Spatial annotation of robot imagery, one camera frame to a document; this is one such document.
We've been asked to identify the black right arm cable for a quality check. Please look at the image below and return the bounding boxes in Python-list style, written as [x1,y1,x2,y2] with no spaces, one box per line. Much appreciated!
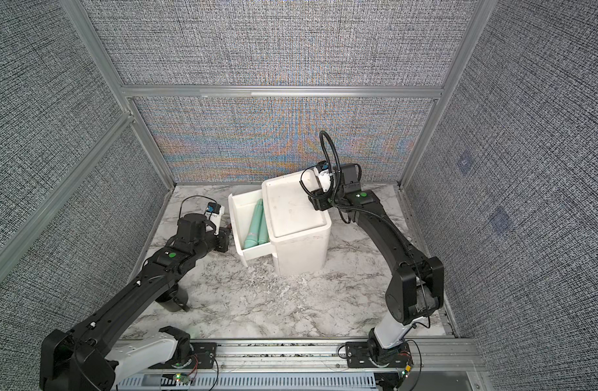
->
[300,129,344,204]

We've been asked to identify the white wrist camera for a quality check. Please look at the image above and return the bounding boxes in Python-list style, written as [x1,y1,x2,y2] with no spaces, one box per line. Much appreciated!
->
[313,161,333,192]
[205,201,225,228]

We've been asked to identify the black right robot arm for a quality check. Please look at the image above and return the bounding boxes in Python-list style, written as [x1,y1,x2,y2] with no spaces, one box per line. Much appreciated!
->
[300,161,445,367]

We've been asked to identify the aluminium mounting rail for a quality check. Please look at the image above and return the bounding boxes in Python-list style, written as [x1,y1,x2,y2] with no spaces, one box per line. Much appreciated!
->
[107,332,486,379]

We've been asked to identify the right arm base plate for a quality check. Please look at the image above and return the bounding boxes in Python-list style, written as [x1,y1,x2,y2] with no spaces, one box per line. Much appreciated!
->
[345,340,414,368]

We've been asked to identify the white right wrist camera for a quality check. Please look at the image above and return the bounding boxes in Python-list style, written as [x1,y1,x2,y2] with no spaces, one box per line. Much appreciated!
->
[313,161,333,192]

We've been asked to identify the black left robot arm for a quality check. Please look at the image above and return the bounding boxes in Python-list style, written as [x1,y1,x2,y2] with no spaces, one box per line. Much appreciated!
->
[39,213,232,390]

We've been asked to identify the black cup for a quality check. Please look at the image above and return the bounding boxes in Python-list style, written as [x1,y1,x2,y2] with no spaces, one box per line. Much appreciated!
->
[156,284,190,313]

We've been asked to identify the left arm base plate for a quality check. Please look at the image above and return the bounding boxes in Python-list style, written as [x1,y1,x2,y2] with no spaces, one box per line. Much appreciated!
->
[150,342,218,370]

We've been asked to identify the white pull-out drawer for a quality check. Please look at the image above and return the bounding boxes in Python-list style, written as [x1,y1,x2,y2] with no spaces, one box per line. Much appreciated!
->
[228,190,277,267]

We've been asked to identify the white plastic drawer cabinet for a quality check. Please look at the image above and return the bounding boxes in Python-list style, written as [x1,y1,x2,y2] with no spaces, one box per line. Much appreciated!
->
[262,169,332,276]

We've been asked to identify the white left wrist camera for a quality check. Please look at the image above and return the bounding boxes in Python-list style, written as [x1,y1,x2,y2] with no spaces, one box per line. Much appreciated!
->
[205,201,225,228]

